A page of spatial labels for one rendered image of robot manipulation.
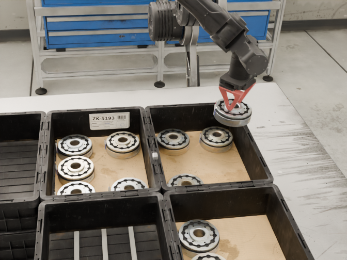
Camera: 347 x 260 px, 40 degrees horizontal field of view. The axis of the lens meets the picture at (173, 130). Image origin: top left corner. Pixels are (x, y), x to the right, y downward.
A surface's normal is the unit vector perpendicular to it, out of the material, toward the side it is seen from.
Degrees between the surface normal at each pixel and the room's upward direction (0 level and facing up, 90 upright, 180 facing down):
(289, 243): 90
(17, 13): 90
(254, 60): 90
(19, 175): 0
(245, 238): 0
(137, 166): 0
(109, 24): 90
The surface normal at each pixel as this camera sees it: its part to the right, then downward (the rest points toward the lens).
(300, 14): 0.19, 0.58
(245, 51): -0.68, -0.44
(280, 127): 0.05, -0.81
